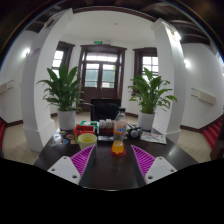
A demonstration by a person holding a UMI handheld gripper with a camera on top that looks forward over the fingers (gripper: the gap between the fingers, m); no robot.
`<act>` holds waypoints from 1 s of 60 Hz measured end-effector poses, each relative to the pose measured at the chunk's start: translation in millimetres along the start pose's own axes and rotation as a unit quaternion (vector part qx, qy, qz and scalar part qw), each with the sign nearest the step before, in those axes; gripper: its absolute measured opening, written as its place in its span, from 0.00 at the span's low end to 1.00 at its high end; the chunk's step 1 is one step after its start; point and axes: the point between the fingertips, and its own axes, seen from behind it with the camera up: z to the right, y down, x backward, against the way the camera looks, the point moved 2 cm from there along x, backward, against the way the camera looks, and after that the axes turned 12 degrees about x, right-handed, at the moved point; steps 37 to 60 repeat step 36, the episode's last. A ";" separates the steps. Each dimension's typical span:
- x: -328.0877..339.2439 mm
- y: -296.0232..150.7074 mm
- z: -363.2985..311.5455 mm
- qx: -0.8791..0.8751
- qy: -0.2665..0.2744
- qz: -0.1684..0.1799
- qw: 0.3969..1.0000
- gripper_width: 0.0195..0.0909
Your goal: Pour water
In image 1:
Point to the white wall radiator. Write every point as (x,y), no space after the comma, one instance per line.
(205,96)
(5,86)

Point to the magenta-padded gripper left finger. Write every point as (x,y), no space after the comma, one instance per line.
(65,168)

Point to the dark wooden framed window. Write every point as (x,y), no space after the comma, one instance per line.
(148,63)
(58,58)

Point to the red plastic box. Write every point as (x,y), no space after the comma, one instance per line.
(77,129)

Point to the grey round ball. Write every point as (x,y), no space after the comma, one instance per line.
(135,133)

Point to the green exit sign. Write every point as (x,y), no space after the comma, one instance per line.
(98,42)

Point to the dark wooden stair post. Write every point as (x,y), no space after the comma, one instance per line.
(218,143)

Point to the printed paper leaflet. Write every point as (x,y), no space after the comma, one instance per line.
(153,137)

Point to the white wall lamp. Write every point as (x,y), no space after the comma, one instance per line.
(187,63)
(26,52)

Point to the dark wooden glazed double door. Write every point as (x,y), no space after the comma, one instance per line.
(101,75)

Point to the red carpeted staircase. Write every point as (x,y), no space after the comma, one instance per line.
(2,133)
(213,133)

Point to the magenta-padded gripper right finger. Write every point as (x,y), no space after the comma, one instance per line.
(159,168)

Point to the tray of white cups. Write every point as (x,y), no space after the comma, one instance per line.
(106,125)

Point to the clear orange soda bottle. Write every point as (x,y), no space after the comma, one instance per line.
(119,131)

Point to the black chair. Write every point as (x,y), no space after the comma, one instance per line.
(105,108)

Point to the pale yellow cup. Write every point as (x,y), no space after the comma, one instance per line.
(87,142)

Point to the green and white box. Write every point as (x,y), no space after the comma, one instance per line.
(89,123)

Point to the potted plant in white pot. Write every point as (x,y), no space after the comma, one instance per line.
(146,120)
(66,120)

